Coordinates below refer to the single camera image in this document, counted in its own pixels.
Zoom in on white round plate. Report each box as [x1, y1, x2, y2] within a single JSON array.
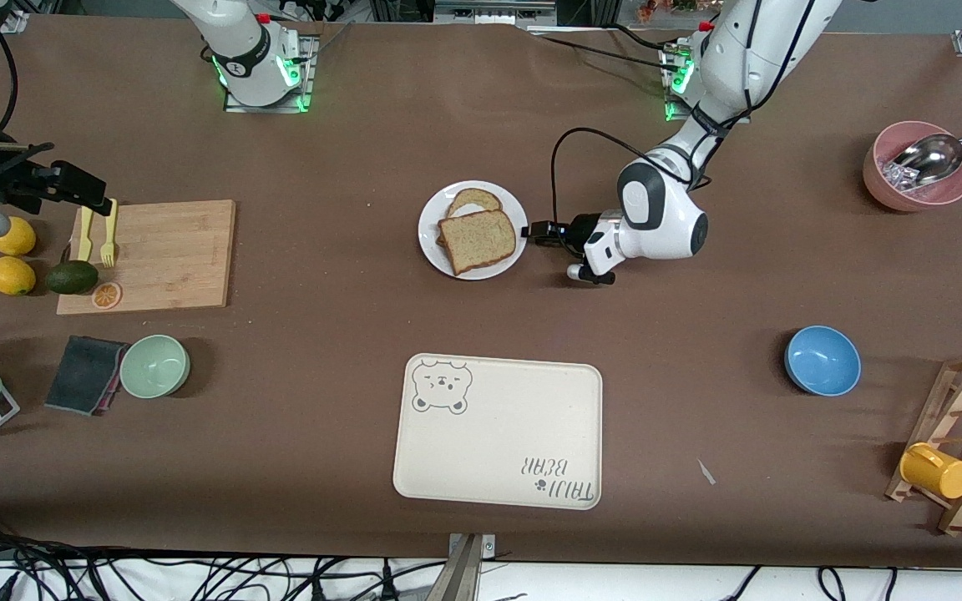
[[418, 180, 529, 280]]

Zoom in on plain bread slice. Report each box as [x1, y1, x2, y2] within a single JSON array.
[[439, 209, 519, 276]]

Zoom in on yellow lemon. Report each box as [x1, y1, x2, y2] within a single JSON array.
[[0, 255, 37, 296], [0, 216, 38, 256]]

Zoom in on yellow plastic fork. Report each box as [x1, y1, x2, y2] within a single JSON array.
[[100, 199, 119, 269]]

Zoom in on dark green avocado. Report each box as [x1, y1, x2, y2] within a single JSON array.
[[45, 260, 100, 295]]

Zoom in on bread slice under egg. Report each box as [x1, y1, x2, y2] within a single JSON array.
[[436, 188, 504, 247]]

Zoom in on wooden cutting board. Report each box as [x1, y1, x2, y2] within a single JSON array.
[[56, 199, 237, 316]]

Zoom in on dark grey sponge cloth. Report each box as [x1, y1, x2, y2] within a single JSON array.
[[43, 335, 129, 417]]

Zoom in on pale green bowl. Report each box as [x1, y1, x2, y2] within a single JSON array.
[[119, 334, 191, 400]]

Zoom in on cream bear print tray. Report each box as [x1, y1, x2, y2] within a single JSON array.
[[392, 353, 604, 511]]

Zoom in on grey metal equipment box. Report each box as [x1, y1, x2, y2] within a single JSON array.
[[433, 0, 559, 28]]

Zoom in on blue bowl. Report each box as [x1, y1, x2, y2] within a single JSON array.
[[784, 325, 862, 397]]

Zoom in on clear plastic ice cubes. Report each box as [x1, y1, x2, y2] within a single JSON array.
[[882, 159, 920, 193]]

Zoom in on metal scoop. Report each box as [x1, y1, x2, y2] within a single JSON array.
[[893, 113, 962, 189]]

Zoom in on pink bowl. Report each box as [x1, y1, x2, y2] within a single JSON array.
[[863, 120, 962, 212]]

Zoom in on wooden mug rack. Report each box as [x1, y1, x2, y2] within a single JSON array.
[[884, 352, 962, 537]]

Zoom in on yellow mug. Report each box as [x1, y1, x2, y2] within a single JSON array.
[[899, 442, 962, 500]]

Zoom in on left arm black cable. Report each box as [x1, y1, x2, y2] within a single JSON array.
[[550, 0, 820, 226]]

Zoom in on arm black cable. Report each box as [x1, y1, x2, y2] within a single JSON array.
[[550, 0, 820, 226], [0, 50, 56, 197]]

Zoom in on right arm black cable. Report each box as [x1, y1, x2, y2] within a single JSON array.
[[0, 50, 56, 197]]

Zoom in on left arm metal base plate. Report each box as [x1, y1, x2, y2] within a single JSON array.
[[661, 42, 753, 124]]

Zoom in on black table power cable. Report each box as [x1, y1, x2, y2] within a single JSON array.
[[527, 25, 682, 72]]

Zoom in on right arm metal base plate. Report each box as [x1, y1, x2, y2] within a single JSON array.
[[224, 33, 316, 114]]

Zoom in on tangled black cables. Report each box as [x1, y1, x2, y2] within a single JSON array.
[[0, 534, 448, 601]]

